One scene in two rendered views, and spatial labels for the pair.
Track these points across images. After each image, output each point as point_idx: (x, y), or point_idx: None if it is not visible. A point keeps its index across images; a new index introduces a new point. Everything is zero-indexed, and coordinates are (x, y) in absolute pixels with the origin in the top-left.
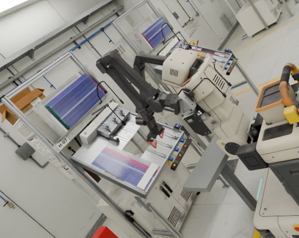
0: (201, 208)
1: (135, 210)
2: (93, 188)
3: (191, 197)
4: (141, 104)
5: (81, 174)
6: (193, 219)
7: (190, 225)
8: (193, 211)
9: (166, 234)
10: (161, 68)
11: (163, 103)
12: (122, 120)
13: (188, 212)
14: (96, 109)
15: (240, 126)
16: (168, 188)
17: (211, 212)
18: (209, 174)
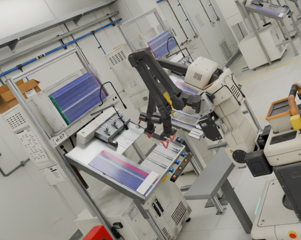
0: (191, 234)
1: (126, 221)
2: (83, 193)
3: (181, 221)
4: (162, 101)
5: (73, 175)
6: None
7: None
8: (182, 238)
9: None
10: None
11: (185, 101)
12: (121, 126)
13: (176, 239)
14: (95, 111)
15: (248, 136)
16: (160, 207)
17: (202, 237)
18: (212, 184)
